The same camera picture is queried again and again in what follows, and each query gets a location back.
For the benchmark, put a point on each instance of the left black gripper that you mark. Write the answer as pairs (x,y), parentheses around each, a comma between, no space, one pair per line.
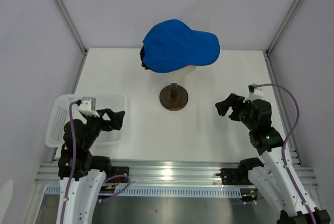
(115,122)

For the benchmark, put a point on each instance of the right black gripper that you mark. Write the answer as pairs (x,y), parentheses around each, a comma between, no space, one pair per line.
(234,101)

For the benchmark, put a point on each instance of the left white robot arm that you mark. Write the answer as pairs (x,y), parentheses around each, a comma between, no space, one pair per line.
(81,174)

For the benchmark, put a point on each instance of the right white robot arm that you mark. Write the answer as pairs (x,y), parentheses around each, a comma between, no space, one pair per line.
(272,173)

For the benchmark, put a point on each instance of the white plastic basket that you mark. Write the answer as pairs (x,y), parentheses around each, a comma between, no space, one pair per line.
(115,101)

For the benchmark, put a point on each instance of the dark round mannequin stand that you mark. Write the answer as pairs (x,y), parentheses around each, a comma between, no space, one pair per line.
(173,97)

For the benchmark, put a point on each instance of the cream mannequin head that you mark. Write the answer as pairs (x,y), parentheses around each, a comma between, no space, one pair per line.
(177,76)

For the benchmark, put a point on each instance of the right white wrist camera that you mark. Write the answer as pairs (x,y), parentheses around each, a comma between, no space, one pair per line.
(255,92)

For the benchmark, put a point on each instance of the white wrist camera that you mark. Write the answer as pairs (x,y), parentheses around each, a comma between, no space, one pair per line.
(87,107)
(255,92)

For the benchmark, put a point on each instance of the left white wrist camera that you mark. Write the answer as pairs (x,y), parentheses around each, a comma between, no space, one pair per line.
(87,107)

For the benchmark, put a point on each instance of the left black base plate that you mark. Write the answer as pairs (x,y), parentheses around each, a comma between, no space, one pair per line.
(118,175)

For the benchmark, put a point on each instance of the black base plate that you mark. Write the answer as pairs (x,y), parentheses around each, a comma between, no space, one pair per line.
(230,176)
(118,175)

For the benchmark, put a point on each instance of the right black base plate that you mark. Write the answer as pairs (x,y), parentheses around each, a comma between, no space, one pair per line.
(230,176)

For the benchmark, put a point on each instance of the white slotted cable duct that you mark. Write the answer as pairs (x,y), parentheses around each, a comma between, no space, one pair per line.
(173,191)

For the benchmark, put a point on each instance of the right aluminium frame post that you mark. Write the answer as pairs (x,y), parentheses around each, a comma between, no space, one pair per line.
(292,11)

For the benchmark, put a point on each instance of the aluminium frame post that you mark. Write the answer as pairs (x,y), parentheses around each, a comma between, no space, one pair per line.
(292,11)
(70,25)

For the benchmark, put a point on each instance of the left aluminium frame post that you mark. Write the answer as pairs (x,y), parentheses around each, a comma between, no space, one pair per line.
(70,25)

